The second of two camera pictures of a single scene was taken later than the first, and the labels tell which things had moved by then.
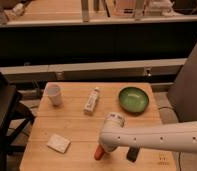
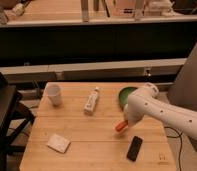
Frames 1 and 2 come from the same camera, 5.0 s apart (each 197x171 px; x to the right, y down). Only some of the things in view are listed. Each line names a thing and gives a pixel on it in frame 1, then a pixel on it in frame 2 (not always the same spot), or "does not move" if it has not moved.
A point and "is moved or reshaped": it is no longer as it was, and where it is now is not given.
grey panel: [187, 96] does not move
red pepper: [98, 152] is moved or reshaped
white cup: [53, 92] does not move
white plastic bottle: [91, 101] does not move
